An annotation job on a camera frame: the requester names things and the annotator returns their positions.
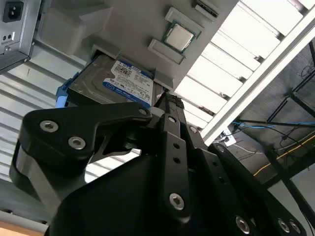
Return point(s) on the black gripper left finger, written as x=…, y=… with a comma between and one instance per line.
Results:
x=61, y=127

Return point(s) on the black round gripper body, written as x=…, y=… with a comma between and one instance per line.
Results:
x=118, y=201

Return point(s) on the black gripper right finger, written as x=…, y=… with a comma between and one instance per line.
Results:
x=216, y=169

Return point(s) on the hard disk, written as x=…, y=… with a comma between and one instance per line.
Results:
x=103, y=78

